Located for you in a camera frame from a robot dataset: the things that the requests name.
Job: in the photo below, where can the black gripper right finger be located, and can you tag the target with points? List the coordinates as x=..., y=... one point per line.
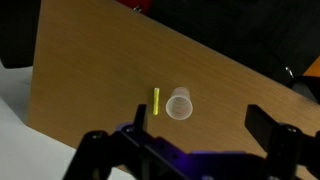
x=283, y=150

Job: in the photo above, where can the yellow pen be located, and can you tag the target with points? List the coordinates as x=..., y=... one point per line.
x=155, y=101

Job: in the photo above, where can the translucent plastic cup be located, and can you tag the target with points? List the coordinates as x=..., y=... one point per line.
x=179, y=106

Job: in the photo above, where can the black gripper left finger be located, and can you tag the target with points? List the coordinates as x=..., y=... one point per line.
x=110, y=153

